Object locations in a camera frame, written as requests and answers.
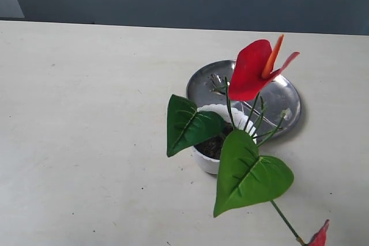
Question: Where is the small steel spoon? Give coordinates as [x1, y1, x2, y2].
[210, 74, 277, 127]

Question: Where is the artificial red anthurium plant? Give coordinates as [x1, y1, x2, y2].
[166, 33, 330, 246]

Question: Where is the white scalloped plastic pot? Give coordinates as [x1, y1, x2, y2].
[191, 104, 256, 175]

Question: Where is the dark potting soil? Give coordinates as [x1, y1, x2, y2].
[194, 123, 233, 160]

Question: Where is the round steel plate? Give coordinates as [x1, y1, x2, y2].
[186, 60, 301, 138]

